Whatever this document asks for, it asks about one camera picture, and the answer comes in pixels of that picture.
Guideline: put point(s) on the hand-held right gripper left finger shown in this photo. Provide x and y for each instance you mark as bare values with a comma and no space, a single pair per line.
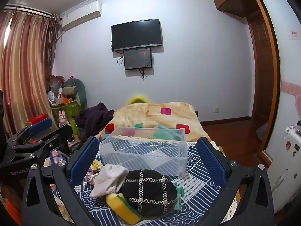
85,160

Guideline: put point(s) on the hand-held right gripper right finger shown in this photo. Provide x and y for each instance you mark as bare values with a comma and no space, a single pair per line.
212,160

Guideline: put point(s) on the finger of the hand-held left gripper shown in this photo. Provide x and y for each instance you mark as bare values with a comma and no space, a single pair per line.
40,125
61,133

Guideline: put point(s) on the floral patterned cloth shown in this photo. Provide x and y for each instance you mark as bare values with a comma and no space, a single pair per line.
93,173

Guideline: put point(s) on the white sock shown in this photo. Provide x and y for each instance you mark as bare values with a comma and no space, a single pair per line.
108,180

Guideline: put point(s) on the mint green cloth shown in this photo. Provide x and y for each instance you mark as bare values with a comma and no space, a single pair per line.
179,196

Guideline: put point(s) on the yellow green sponge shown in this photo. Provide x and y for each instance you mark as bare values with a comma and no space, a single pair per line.
122,207

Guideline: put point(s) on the clear plastic storage box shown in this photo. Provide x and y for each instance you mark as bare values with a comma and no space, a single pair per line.
144,149

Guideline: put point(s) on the black studded hat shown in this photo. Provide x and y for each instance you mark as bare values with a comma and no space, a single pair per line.
150,190

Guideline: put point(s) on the pink bunny plush toy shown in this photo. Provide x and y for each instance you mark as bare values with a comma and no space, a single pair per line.
62,119

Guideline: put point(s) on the green storage box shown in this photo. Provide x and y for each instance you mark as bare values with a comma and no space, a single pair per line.
68,109

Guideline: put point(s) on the dark purple blanket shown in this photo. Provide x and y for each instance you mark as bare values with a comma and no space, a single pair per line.
96,119

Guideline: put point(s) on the striped brown curtain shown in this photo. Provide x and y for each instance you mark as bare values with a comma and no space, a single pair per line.
23,70

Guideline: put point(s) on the blue white patterned mat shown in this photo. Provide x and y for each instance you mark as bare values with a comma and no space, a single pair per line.
150,160

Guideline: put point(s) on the white suitcase with stickers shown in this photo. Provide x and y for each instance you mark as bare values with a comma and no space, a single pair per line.
285,169

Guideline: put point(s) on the yellow blanket with coloured squares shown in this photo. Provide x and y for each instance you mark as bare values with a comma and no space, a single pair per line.
150,116

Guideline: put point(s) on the yellow round object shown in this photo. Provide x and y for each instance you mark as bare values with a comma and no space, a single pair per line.
137,98

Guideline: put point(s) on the wooden door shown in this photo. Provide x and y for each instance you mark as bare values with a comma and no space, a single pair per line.
262,75

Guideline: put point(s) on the white air conditioner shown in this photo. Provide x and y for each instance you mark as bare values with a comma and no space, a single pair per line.
81,14

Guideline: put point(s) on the white wall socket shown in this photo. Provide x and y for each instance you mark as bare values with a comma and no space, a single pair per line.
216,110

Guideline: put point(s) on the small black wall monitor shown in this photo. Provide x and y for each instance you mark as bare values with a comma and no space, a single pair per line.
138,58

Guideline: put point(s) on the large black wall television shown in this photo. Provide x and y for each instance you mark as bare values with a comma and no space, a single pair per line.
136,34

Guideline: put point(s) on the white wall switch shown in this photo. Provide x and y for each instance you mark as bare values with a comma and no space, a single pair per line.
294,33

